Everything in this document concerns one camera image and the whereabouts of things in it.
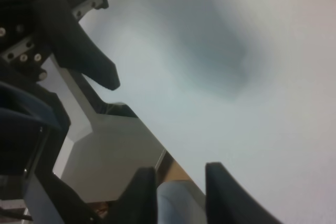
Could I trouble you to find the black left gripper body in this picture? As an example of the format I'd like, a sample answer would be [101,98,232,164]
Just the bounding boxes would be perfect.
[1,0,51,82]

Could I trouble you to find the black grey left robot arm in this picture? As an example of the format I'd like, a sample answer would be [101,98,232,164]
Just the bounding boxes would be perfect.
[1,0,120,223]

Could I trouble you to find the grey hexagonal table bracket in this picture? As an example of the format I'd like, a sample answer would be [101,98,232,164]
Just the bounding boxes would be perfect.
[41,57,205,203]

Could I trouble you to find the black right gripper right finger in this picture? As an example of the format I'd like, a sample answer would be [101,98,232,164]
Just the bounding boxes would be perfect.
[205,162,280,223]

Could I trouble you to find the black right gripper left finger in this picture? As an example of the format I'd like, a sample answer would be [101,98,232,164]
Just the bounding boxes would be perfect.
[106,167,157,223]

